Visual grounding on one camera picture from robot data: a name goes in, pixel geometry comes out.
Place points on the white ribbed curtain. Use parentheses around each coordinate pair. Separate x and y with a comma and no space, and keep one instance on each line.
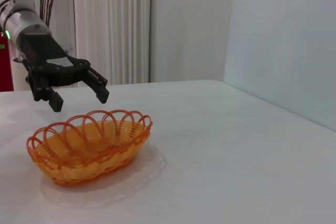
(113,24)

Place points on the white robot torso column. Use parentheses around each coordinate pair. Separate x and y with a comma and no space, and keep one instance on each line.
(64,19)

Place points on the orange woven plastic basket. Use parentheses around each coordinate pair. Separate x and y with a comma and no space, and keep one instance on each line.
(78,171)

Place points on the red box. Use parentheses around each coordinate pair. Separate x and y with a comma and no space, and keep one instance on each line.
(5,72)

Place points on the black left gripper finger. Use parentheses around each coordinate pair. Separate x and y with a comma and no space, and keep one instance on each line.
(98,85)
(53,99)

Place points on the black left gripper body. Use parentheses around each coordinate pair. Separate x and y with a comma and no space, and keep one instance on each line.
(50,51)

